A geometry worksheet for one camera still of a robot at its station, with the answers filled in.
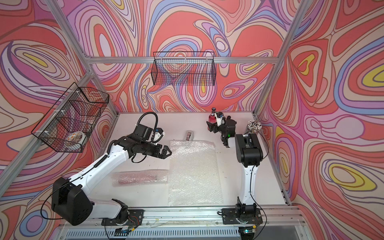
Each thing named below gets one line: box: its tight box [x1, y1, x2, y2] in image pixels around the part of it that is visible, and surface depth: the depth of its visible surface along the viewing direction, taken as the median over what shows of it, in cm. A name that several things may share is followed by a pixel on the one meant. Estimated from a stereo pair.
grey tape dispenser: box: [184, 130, 194, 141], surface depth 103 cm
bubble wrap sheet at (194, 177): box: [168, 140, 224, 207], surface depth 88 cm
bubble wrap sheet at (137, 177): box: [111, 169, 169, 187], surface depth 82 cm
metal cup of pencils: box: [247, 120, 262, 134], surface depth 90 cm
